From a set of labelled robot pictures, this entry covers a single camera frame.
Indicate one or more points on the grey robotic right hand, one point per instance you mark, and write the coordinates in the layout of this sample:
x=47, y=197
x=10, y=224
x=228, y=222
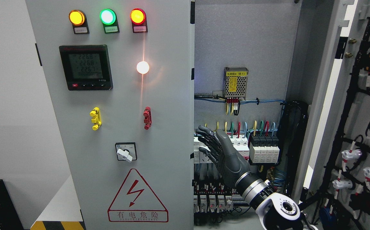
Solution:
x=229, y=162

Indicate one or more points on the grey cabinet door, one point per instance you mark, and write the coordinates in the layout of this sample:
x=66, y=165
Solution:
x=150, y=66
x=330, y=72

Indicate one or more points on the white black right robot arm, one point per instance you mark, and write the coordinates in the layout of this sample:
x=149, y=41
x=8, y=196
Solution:
x=275, y=211

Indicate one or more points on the red indicator lamp left door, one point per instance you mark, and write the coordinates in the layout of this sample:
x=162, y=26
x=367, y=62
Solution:
x=138, y=16

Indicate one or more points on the green indicator lamp left door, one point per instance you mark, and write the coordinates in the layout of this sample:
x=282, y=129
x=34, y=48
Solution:
x=107, y=16

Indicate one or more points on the yellow indicator lamp left door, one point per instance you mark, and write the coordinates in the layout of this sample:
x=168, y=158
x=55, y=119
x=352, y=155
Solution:
x=76, y=17

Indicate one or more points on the white socket breaker row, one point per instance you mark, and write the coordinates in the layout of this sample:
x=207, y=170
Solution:
x=239, y=143

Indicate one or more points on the black surge protector block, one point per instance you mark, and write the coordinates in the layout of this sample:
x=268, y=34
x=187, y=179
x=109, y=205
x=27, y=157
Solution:
x=264, y=150

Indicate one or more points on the perforated metal power supply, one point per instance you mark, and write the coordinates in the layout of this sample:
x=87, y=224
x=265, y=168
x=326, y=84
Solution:
x=235, y=82

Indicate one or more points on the red electric hazard sticker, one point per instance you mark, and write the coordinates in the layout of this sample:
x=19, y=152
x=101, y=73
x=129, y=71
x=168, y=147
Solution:
x=135, y=201

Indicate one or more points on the yellow test terminal block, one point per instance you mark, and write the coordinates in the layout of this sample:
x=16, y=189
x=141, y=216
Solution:
x=96, y=118

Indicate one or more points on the black digital power meter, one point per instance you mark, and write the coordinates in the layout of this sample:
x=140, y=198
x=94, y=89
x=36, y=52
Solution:
x=86, y=67

